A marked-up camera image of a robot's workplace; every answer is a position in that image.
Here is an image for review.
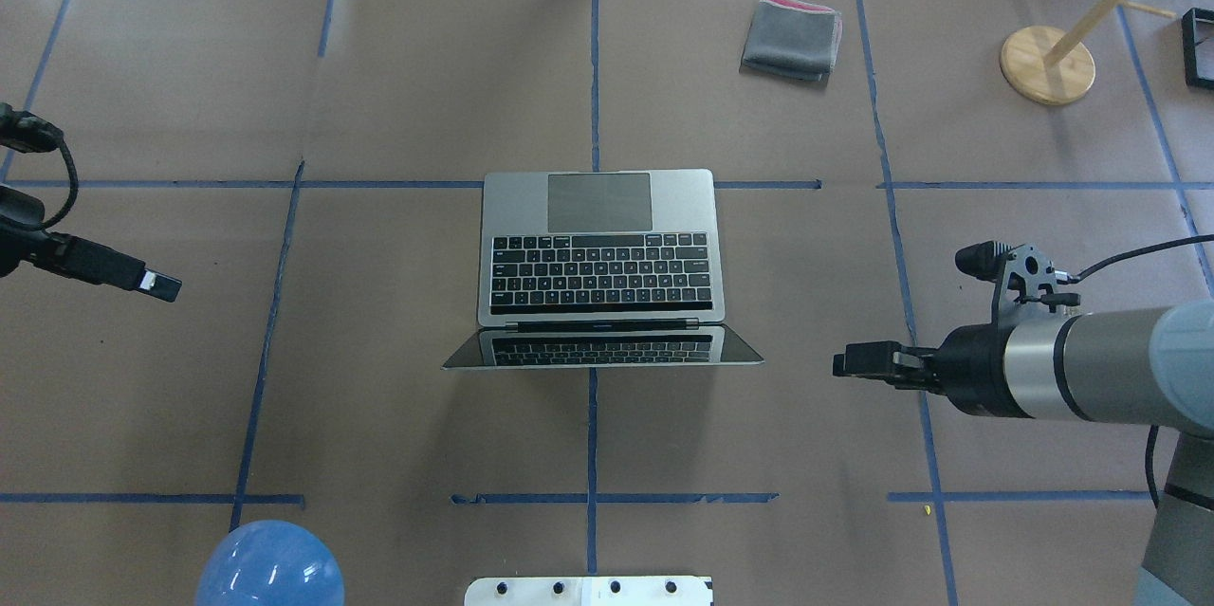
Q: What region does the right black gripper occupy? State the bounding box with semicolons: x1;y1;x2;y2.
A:
833;324;1012;417

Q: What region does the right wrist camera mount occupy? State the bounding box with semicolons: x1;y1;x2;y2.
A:
954;240;1080;329

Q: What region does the silver laptop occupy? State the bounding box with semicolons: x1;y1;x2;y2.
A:
444;169;762;370

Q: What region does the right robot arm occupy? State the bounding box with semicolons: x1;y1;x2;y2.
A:
832;300;1213;605

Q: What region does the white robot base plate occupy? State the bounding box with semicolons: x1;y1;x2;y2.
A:
463;574;715;605

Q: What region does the folded grey cloth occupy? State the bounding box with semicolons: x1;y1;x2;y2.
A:
741;0;844;83

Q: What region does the blue desk lamp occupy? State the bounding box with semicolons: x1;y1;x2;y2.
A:
193;520;346;605

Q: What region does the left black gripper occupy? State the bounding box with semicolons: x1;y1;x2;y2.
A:
1;186;182;304

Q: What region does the wooden mug tree stand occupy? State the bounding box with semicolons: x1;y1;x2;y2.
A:
999;0;1178;106

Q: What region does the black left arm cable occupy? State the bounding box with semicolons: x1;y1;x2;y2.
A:
0;103;81;232

